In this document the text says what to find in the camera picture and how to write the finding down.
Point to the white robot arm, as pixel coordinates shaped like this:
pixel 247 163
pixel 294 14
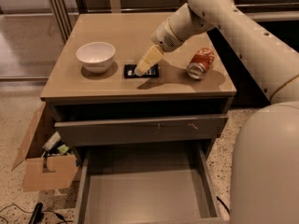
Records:
pixel 265 167

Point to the closed top drawer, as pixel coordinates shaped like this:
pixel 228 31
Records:
pixel 134 131

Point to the grey drawer cabinet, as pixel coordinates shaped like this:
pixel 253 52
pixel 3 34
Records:
pixel 75 94

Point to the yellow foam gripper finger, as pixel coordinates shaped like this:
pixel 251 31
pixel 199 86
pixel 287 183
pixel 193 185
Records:
pixel 153 55

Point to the black device on floor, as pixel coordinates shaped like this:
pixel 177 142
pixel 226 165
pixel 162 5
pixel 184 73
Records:
pixel 37 214

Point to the white packet in box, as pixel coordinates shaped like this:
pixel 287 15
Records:
pixel 53 142

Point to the open middle drawer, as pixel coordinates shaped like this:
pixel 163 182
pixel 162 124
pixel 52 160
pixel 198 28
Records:
pixel 164 184

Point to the open cardboard box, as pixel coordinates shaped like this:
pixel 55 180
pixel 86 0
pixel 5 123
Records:
pixel 44 173

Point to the orange soda can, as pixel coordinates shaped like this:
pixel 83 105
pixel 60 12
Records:
pixel 200 63

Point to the white ceramic bowl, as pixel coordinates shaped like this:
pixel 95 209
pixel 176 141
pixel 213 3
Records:
pixel 96 57

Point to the metal railing frame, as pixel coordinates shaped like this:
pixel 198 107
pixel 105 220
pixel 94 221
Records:
pixel 279 16

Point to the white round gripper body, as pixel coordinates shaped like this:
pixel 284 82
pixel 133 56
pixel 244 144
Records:
pixel 163 36

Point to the green packet in box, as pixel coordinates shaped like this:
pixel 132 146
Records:
pixel 63 149

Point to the dark blue rxbar wrapper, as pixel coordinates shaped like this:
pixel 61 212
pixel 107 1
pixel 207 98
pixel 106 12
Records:
pixel 129 71

